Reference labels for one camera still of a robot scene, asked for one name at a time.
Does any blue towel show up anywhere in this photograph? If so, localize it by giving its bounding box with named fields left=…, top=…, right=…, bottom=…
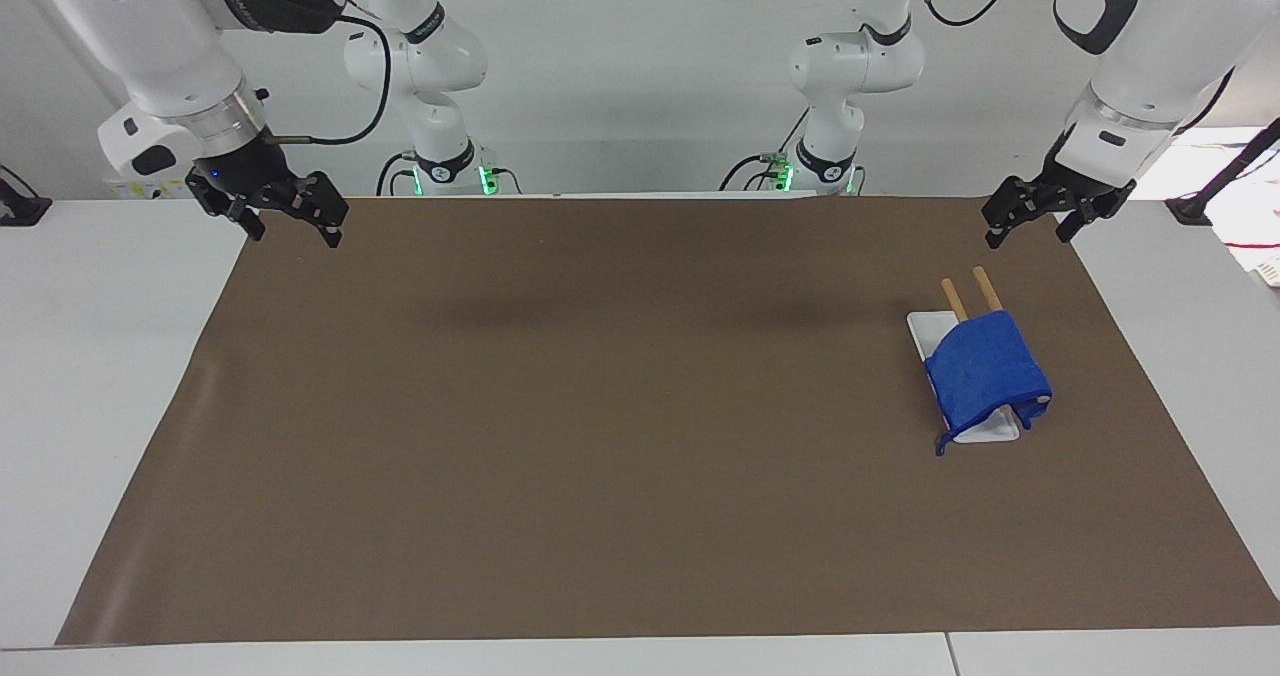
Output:
left=924, top=310, right=1054, bottom=458

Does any black stand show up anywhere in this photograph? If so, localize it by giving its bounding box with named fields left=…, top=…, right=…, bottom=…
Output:
left=0, top=164, right=54, bottom=228
left=1164, top=116, right=1280, bottom=228

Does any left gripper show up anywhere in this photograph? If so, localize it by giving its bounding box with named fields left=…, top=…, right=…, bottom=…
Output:
left=981, top=128, right=1138, bottom=250

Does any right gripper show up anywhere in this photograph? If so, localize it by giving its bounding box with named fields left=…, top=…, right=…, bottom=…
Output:
left=186, top=128, right=350, bottom=250

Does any white rack base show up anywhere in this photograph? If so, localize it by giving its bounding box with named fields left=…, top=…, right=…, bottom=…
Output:
left=905, top=310, right=1022, bottom=446

